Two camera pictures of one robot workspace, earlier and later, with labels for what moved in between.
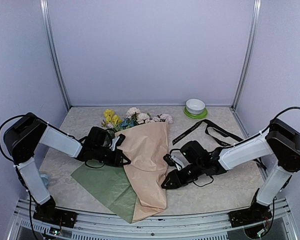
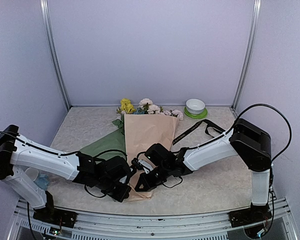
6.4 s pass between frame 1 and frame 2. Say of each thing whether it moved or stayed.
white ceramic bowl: stayed
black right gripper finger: moved
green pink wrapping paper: moved
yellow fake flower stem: moved
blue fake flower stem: moved
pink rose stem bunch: moved
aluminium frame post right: stayed
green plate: stayed
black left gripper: moved
